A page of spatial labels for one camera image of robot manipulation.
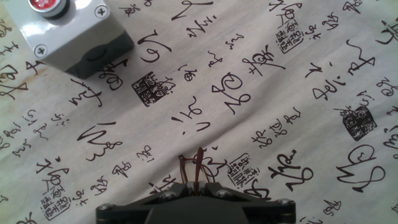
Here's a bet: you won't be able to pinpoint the grey box flat red button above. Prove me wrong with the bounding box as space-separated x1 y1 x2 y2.
1 0 136 80

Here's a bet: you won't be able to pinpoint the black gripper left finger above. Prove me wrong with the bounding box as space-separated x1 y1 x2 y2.
96 181 197 224

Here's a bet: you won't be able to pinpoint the beige calligraphy print tablecloth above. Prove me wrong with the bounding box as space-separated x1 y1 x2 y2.
0 0 398 224

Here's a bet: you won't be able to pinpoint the brown thin-frame glasses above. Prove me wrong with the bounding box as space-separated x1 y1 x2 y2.
178 147 216 197

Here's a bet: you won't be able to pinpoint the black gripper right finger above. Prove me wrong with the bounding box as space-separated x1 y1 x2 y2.
196 181 297 224

